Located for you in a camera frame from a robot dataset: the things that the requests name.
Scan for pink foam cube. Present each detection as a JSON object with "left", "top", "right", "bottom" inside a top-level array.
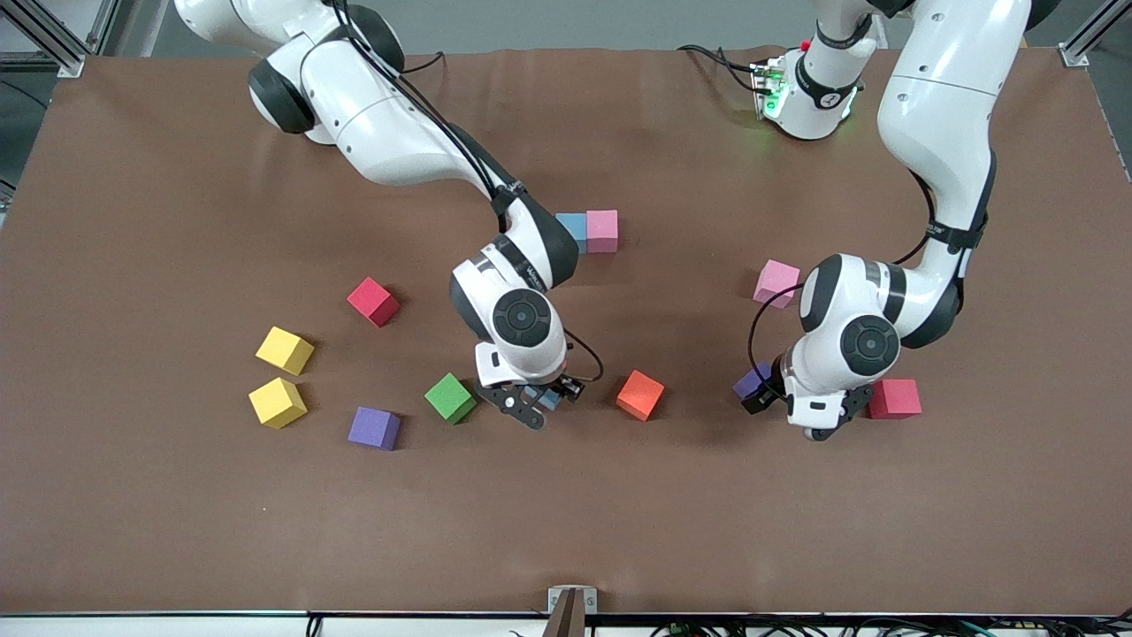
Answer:
[
  {"left": 753, "top": 259, "right": 804, "bottom": 310},
  {"left": 586, "top": 210, "right": 620, "bottom": 255}
]

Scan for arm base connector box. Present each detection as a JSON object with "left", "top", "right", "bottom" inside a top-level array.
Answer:
[{"left": 750, "top": 55, "right": 790, "bottom": 120}]

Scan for purple foam cube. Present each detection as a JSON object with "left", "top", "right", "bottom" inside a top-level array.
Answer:
[
  {"left": 732, "top": 361, "right": 772, "bottom": 401},
  {"left": 348, "top": 406, "right": 402, "bottom": 452}
]

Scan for green foam cube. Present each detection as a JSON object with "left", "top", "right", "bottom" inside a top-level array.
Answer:
[{"left": 424, "top": 372, "right": 478, "bottom": 426}]

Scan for orange foam cube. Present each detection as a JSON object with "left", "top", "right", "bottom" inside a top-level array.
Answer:
[{"left": 616, "top": 369, "right": 666, "bottom": 422}]

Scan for red foam cube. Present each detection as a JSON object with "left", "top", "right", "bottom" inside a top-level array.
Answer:
[
  {"left": 868, "top": 379, "right": 922, "bottom": 420},
  {"left": 347, "top": 276, "right": 402, "bottom": 329}
]

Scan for brown table mat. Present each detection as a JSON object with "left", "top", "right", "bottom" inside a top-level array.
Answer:
[{"left": 0, "top": 46, "right": 1132, "bottom": 616}]

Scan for grey metal table clamp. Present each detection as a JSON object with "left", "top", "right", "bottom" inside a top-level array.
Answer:
[{"left": 547, "top": 585, "right": 599, "bottom": 637}]

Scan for yellow foam cube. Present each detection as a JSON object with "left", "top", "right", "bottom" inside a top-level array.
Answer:
[
  {"left": 256, "top": 326, "right": 316, "bottom": 377},
  {"left": 249, "top": 377, "right": 309, "bottom": 430}
]

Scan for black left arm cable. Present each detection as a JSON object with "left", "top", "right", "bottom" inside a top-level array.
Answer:
[{"left": 749, "top": 173, "right": 987, "bottom": 390}]

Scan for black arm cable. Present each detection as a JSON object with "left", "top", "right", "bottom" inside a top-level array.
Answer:
[
  {"left": 749, "top": 173, "right": 987, "bottom": 390},
  {"left": 332, "top": 0, "right": 607, "bottom": 386}
]

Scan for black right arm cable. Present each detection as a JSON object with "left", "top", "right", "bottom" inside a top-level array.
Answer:
[{"left": 332, "top": 0, "right": 607, "bottom": 386}]

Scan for black base cables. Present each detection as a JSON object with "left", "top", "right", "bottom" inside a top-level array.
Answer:
[{"left": 677, "top": 42, "right": 763, "bottom": 96}]

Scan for aluminium frame post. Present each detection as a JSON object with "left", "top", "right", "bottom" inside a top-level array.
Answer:
[
  {"left": 1059, "top": 0, "right": 1132, "bottom": 68},
  {"left": 0, "top": 0, "right": 87, "bottom": 79}
]

